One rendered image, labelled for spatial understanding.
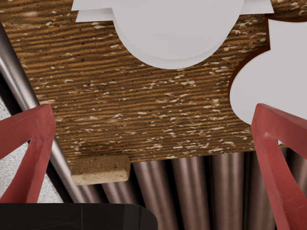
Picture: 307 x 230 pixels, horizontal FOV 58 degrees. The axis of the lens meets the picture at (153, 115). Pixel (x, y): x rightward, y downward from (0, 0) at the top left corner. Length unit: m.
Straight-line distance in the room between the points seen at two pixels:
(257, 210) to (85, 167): 0.25
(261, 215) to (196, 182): 0.12
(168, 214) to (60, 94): 0.24
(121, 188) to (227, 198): 0.14
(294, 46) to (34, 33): 0.20
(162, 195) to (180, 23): 0.26
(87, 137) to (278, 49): 0.20
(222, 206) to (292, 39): 0.26
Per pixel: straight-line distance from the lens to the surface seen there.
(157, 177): 0.36
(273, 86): 0.26
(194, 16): 0.18
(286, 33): 0.24
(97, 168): 0.29
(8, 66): 0.29
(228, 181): 0.37
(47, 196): 0.42
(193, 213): 0.42
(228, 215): 0.43
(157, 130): 0.28
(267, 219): 0.45
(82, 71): 0.25
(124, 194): 0.39
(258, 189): 0.40
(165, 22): 0.18
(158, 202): 0.40
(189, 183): 0.36
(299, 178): 0.41
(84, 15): 0.20
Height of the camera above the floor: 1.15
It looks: 53 degrees down
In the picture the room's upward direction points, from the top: 179 degrees counter-clockwise
